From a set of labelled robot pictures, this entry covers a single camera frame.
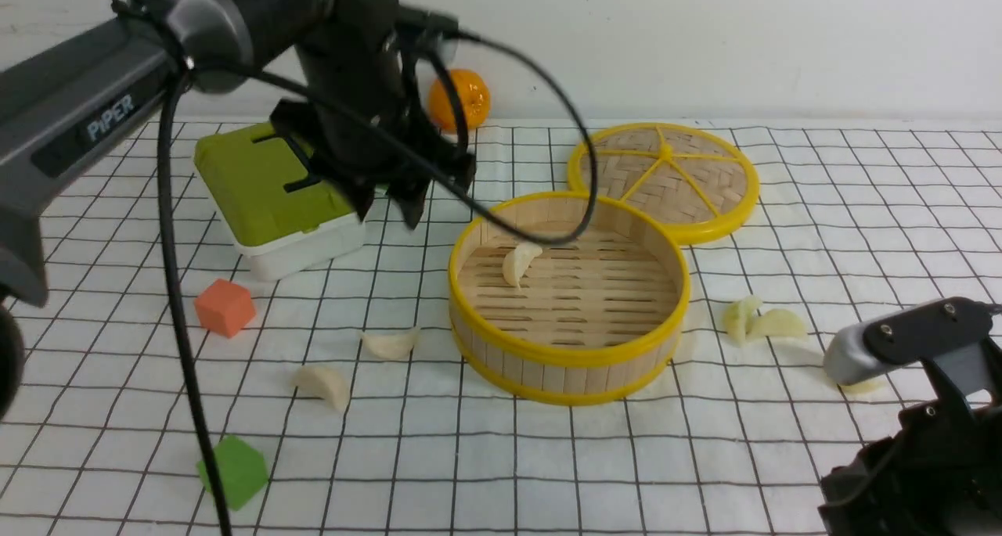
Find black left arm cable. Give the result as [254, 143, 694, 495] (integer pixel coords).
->
[108, 0, 599, 536]

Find green foam cube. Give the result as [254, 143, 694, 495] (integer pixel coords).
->
[214, 435, 269, 511]

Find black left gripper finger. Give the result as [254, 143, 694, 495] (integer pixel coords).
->
[387, 181, 430, 230]
[341, 178, 377, 221]

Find orange foam cube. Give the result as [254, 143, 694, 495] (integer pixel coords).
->
[194, 279, 257, 339]

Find white dumpling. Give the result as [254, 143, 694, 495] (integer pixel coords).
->
[361, 328, 421, 361]
[291, 365, 351, 414]
[502, 243, 544, 291]

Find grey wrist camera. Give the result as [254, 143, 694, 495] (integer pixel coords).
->
[823, 297, 1000, 394]
[395, 5, 460, 66]

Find pale yellow dumpling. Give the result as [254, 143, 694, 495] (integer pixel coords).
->
[837, 378, 886, 396]

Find white grid tablecloth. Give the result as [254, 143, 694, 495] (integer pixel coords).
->
[1, 121, 1001, 535]

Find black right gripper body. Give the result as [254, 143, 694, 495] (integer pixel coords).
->
[817, 340, 1001, 535]

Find pale green dumpling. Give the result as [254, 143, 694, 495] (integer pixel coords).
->
[747, 308, 809, 341]
[723, 296, 763, 346]

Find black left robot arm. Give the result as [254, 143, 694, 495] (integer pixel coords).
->
[1, 0, 476, 308]

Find yellow bamboo steamer lid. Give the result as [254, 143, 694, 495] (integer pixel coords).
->
[567, 122, 761, 245]

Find green and white lunch box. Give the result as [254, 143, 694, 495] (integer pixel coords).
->
[193, 123, 366, 282]

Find yellow bamboo steamer tray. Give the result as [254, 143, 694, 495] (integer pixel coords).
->
[448, 197, 690, 405]

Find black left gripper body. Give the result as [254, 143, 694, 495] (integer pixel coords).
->
[269, 90, 477, 195]

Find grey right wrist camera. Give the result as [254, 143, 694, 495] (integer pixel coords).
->
[823, 297, 1000, 394]

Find orange toy fruit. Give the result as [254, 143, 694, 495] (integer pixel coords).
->
[427, 69, 492, 135]

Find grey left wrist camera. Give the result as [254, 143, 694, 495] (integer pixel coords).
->
[395, 5, 460, 66]

